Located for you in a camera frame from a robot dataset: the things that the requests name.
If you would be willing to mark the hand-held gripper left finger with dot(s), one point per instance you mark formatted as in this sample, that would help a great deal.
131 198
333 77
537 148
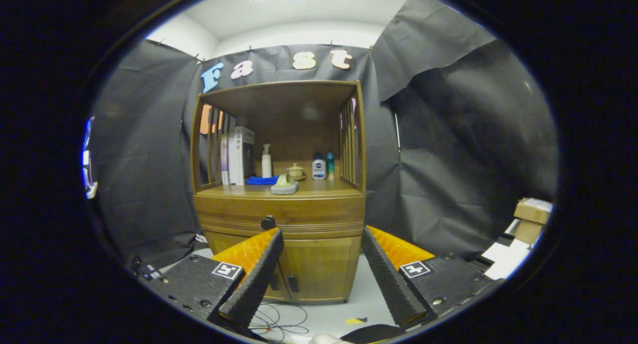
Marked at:
254 279

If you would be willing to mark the cardboard box white label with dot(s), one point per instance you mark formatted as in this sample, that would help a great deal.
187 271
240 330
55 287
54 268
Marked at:
532 210

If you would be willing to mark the white bottle blue cap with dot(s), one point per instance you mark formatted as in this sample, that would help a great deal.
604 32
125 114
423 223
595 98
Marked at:
319 169

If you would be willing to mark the white furniture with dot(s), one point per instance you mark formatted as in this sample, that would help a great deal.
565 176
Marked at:
503 259

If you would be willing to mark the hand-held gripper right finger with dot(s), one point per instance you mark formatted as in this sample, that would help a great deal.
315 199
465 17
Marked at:
389 279

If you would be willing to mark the white book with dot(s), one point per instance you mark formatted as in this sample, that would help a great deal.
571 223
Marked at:
238 157

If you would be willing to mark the white pump bottle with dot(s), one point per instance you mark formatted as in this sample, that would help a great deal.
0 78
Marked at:
266 165

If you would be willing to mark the wooden countertop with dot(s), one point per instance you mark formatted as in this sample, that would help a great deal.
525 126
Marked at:
324 187

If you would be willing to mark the blue folded cloth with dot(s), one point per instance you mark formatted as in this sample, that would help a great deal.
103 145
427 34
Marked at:
256 181

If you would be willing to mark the thin purple book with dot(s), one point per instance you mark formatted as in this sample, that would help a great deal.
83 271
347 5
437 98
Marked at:
225 159

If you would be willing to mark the wooden cabinet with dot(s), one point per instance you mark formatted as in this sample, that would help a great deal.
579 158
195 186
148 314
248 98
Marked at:
284 99

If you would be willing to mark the yellow floor tape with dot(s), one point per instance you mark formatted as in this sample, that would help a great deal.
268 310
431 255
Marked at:
355 320

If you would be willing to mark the black backdrop cloth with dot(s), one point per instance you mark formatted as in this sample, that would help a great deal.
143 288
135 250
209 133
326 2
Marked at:
458 149

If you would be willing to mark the teal bottle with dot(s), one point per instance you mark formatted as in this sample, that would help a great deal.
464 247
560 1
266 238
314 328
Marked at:
330 167

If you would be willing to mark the wooden drawer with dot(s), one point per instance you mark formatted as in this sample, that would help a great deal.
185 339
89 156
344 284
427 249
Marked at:
319 212

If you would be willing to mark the plain cardboard box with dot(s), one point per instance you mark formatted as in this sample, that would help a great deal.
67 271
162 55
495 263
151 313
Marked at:
526 233

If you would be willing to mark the beige lidded ceramic cup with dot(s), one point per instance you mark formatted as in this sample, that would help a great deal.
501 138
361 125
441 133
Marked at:
296 172

